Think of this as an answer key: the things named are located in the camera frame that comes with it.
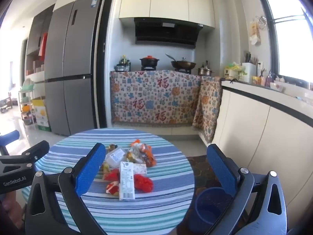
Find wok with lid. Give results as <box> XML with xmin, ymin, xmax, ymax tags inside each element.
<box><xmin>165</xmin><ymin>53</ymin><xmax>197</xmax><ymax>70</ymax></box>

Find grey refrigerator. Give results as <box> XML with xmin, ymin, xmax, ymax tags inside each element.
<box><xmin>44</xmin><ymin>0</ymin><xmax>104</xmax><ymax>136</ymax></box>

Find blue trash bin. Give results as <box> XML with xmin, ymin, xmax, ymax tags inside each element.
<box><xmin>195</xmin><ymin>187</ymin><xmax>233</xmax><ymax>226</ymax></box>

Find small red wrapper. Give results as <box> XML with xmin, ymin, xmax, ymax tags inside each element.
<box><xmin>104</xmin><ymin>168</ymin><xmax>120</xmax><ymax>182</ymax></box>

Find black range hood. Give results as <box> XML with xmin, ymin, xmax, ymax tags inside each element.
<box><xmin>134</xmin><ymin>17</ymin><xmax>203</xmax><ymax>49</ymax></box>

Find hanging paper bag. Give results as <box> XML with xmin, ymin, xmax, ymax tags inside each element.
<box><xmin>249</xmin><ymin>21</ymin><xmax>262</xmax><ymax>46</ymax></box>

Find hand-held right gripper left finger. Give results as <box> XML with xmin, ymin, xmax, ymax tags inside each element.
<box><xmin>24</xmin><ymin>142</ymin><xmax>107</xmax><ymax>235</ymax></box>

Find yellow green plastic bags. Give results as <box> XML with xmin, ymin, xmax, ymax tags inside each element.
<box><xmin>224</xmin><ymin>62</ymin><xmax>245</xmax><ymax>81</ymax></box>

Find steel pot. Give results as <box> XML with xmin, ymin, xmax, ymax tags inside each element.
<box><xmin>198</xmin><ymin>64</ymin><xmax>214</xmax><ymax>77</ymax></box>

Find brown shelf cabinet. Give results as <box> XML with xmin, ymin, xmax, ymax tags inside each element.
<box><xmin>24</xmin><ymin>4</ymin><xmax>55</xmax><ymax>82</ymax></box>

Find clear plastic bag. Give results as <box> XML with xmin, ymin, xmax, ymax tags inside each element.
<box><xmin>105</xmin><ymin>148</ymin><xmax>128</xmax><ymax>168</ymax></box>

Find striped tablecloth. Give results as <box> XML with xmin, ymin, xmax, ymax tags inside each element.
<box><xmin>22</xmin><ymin>128</ymin><xmax>195</xmax><ymax>235</ymax></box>

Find storage rack with bowls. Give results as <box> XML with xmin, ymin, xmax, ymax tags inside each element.
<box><xmin>18</xmin><ymin>78</ymin><xmax>37</xmax><ymax>125</ymax></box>

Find orange and white snack bag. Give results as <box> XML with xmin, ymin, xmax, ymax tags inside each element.
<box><xmin>127</xmin><ymin>139</ymin><xmax>157</xmax><ymax>168</ymax></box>

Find floral tissue box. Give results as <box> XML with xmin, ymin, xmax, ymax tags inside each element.
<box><xmin>133</xmin><ymin>163</ymin><xmax>147</xmax><ymax>175</ymax></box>

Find red and white wrapper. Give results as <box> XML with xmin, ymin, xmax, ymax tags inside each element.
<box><xmin>106</xmin><ymin>181</ymin><xmax>120</xmax><ymax>196</ymax></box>

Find large floral cloth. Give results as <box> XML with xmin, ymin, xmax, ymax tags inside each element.
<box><xmin>110</xmin><ymin>70</ymin><xmax>202</xmax><ymax>128</ymax></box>

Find black gas stove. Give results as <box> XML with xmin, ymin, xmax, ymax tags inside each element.
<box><xmin>140</xmin><ymin>66</ymin><xmax>191</xmax><ymax>74</ymax></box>

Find window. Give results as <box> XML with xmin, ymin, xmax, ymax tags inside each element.
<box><xmin>253</xmin><ymin>0</ymin><xmax>313</xmax><ymax>84</ymax></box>

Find white kitchen counter cabinet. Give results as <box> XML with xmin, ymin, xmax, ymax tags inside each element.
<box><xmin>213</xmin><ymin>78</ymin><xmax>313</xmax><ymax>221</ymax></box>

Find hanging wire whisk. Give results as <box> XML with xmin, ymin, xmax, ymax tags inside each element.
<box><xmin>255</xmin><ymin>16</ymin><xmax>267</xmax><ymax>30</ymax></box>

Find red hanging cloth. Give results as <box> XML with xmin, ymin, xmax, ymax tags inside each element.
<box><xmin>39</xmin><ymin>32</ymin><xmax>48</xmax><ymax>58</ymax></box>

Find white milk carton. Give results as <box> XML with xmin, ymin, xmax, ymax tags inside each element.
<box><xmin>119</xmin><ymin>162</ymin><xmax>136</xmax><ymax>200</ymax></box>

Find yellow and white cardboard box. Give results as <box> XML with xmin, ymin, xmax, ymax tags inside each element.
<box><xmin>31</xmin><ymin>96</ymin><xmax>52</xmax><ymax>132</ymax></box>

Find small floral cloth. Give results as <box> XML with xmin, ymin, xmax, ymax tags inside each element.
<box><xmin>192</xmin><ymin>76</ymin><xmax>223</xmax><ymax>144</ymax></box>

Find black pot with orange lid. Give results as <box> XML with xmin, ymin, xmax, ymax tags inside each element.
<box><xmin>140</xmin><ymin>56</ymin><xmax>160</xmax><ymax>68</ymax></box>

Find red foil snack bag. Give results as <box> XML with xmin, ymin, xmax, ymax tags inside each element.
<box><xmin>133</xmin><ymin>174</ymin><xmax>154</xmax><ymax>193</ymax></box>

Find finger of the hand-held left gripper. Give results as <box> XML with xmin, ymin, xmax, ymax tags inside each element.
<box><xmin>0</xmin><ymin>130</ymin><xmax>20</xmax><ymax>156</ymax></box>
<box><xmin>22</xmin><ymin>140</ymin><xmax>50</xmax><ymax>167</ymax></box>

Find cream upper cabinets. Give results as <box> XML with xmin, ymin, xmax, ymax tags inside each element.
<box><xmin>119</xmin><ymin>0</ymin><xmax>216</xmax><ymax>28</ymax></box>

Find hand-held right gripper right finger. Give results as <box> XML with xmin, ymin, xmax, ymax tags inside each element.
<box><xmin>207</xmin><ymin>143</ymin><xmax>288</xmax><ymax>235</ymax></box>

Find white knife block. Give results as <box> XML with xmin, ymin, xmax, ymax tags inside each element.
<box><xmin>242</xmin><ymin>51</ymin><xmax>260</xmax><ymax>83</ymax></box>

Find small wooden furniture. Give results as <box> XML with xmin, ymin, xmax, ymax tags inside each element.
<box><xmin>0</xmin><ymin>97</ymin><xmax>13</xmax><ymax>113</ymax></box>

